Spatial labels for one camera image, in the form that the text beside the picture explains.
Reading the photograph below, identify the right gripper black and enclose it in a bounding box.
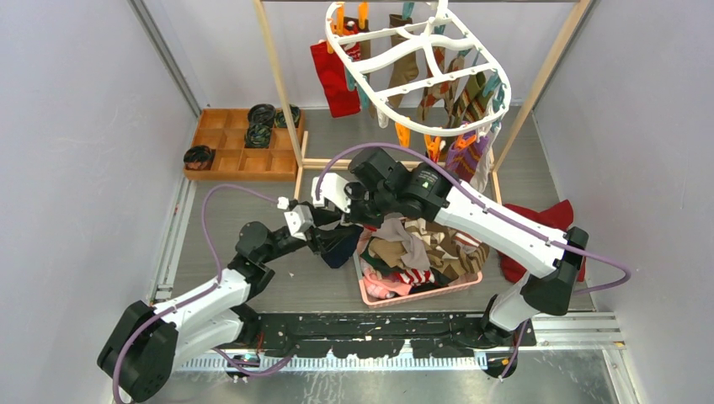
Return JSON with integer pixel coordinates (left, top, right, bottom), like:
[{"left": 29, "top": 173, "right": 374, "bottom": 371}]
[{"left": 334, "top": 181, "right": 396, "bottom": 229}]

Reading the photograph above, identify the maroon purple orange striped sock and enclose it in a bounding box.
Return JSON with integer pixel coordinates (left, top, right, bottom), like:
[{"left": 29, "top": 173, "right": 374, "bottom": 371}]
[{"left": 445, "top": 131, "right": 489, "bottom": 182}]

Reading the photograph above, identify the white plastic clip hanger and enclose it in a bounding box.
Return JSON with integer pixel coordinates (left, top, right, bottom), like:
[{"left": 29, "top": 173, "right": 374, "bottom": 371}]
[{"left": 331, "top": 1, "right": 511, "bottom": 141}]

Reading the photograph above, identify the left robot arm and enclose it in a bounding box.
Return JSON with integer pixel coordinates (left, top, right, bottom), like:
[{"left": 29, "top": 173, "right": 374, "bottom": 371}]
[{"left": 97, "top": 204, "right": 362, "bottom": 403}]

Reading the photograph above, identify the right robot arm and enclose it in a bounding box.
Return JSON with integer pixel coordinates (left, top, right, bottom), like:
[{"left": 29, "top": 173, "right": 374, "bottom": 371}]
[{"left": 314, "top": 145, "right": 588, "bottom": 346}]

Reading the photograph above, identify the grey beige sock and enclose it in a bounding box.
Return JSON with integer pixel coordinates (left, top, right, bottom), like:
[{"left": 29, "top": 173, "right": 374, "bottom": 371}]
[{"left": 373, "top": 218, "right": 430, "bottom": 271}]

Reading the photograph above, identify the tan ribbed sock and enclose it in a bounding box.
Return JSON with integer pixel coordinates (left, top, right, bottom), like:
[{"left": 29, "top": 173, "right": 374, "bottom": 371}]
[{"left": 367, "top": 237, "right": 406, "bottom": 269}]

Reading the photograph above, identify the argyle sock in basket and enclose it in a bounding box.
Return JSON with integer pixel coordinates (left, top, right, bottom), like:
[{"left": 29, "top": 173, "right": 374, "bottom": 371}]
[{"left": 404, "top": 219, "right": 474, "bottom": 280}]

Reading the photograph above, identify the wooden clothes rack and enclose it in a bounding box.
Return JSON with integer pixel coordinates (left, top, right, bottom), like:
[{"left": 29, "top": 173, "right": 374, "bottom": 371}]
[{"left": 287, "top": 1, "right": 594, "bottom": 203}]

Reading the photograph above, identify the pink plastic basket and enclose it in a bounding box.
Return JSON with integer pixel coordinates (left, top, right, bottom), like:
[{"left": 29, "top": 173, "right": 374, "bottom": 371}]
[{"left": 354, "top": 226, "right": 483, "bottom": 308}]

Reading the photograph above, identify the red hanging sock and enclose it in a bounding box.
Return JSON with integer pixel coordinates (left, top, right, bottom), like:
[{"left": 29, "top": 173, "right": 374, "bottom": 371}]
[{"left": 310, "top": 41, "right": 361, "bottom": 118}]

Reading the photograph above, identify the white hanging sock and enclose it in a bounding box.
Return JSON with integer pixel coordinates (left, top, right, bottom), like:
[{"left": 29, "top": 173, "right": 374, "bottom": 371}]
[{"left": 470, "top": 124, "right": 501, "bottom": 193}]

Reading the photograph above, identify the brown striped sock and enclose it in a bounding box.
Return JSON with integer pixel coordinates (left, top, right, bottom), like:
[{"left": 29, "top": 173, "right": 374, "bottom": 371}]
[{"left": 459, "top": 243, "right": 490, "bottom": 274}]

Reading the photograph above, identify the rolled dark sock centre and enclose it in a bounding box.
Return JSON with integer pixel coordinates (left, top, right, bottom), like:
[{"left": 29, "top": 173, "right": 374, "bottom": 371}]
[{"left": 244, "top": 123, "right": 273, "bottom": 149}]

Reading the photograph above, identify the argyle hanging sock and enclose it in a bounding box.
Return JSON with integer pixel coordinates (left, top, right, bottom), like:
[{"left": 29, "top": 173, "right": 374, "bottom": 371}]
[{"left": 415, "top": 47, "right": 464, "bottom": 124}]

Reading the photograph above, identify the rolled dark green sock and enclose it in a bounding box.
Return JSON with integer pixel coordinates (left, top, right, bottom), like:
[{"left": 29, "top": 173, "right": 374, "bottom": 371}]
[{"left": 274, "top": 104, "right": 302, "bottom": 130}]

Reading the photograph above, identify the green striped hanging sock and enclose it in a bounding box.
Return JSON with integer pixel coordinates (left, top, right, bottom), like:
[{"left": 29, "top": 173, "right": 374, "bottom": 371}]
[{"left": 445, "top": 72, "right": 494, "bottom": 128}]

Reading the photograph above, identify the rolled dark sock left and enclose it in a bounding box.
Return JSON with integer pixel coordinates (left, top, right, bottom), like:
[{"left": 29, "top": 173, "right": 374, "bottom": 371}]
[{"left": 183, "top": 145, "right": 216, "bottom": 171}]

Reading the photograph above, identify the orange wooden compartment tray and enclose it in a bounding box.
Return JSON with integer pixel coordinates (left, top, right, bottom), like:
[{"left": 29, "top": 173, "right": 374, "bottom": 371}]
[{"left": 184, "top": 109, "right": 298, "bottom": 182}]

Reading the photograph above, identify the red cloth on table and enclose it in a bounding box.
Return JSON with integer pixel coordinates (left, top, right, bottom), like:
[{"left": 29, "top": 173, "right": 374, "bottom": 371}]
[{"left": 498, "top": 199, "right": 574, "bottom": 283}]

